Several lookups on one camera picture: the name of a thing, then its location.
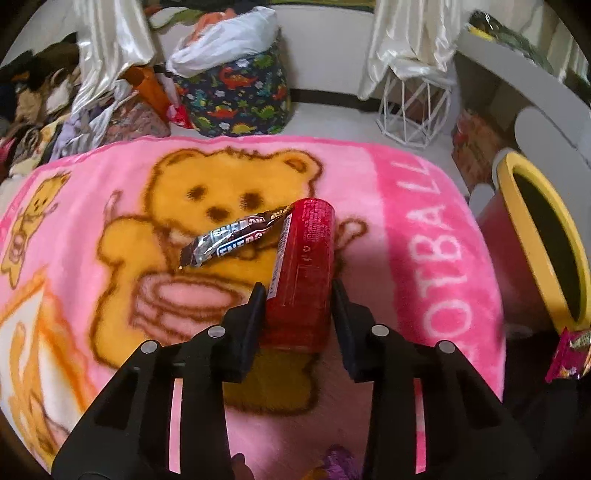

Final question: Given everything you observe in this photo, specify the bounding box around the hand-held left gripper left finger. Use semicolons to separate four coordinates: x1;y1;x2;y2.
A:
52;282;267;480

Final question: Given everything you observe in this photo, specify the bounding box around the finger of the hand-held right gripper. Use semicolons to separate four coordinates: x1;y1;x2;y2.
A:
526;371;591;462

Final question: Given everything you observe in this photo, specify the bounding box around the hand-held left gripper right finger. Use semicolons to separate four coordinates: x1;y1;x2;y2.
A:
329;279;541;480

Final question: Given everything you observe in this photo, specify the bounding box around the pink snack wrapper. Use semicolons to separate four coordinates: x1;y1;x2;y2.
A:
544;328;591;384

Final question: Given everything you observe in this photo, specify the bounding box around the red cylindrical can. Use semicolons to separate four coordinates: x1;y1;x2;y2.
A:
260;197;336;354

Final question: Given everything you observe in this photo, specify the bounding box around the yellow rimmed pink bin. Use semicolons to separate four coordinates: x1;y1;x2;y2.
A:
475;152;591;334

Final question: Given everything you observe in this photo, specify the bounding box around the brown snack bar wrapper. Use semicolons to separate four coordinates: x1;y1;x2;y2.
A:
178;202;297;270

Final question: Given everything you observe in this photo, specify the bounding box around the pink bear printed blanket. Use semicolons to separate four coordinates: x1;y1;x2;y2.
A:
0;136;507;480

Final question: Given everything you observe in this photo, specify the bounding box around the purple wrapper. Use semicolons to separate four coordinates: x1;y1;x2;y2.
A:
313;444;366;480

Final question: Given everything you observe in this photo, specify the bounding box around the red packet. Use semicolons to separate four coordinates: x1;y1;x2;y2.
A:
165;103;195;131

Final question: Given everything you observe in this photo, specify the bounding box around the dinosaur print storage basket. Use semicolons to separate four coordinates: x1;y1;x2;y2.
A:
172;41;293;138

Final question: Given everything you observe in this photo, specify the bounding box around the red printed cardboard box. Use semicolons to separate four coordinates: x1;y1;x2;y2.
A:
450;108;509;186

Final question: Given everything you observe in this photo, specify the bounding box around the orange bag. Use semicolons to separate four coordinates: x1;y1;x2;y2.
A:
129;66;172;124

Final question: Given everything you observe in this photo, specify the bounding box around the white chair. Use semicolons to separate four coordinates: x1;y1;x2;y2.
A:
468;105;591;209

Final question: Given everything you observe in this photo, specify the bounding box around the white bag in basket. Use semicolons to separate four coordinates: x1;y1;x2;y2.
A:
165;6;281;78

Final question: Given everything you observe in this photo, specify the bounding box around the cream satin curtain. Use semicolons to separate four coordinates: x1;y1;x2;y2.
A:
75;0;156;117
359;0;459;101

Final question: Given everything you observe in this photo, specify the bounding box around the white desk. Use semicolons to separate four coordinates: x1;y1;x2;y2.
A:
454;27;591;154

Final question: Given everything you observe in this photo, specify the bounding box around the pile of clothes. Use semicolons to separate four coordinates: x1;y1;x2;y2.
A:
0;41;172;182

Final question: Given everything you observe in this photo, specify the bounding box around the dark green bundle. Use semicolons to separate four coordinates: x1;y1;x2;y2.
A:
466;9;556;71

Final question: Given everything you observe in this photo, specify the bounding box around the white wire basket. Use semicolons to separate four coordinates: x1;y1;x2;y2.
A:
376;73;454;149

